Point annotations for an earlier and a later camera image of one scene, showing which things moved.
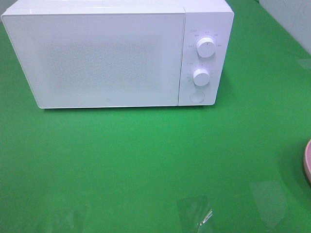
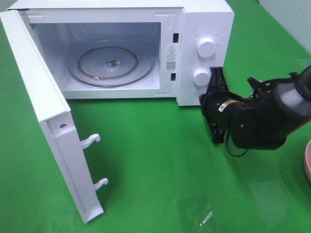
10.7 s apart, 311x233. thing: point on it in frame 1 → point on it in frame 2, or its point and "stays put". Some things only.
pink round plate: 307,161 stays put
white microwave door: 100,59 → 53,113
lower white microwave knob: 201,77 stays put
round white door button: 197,96 stays put
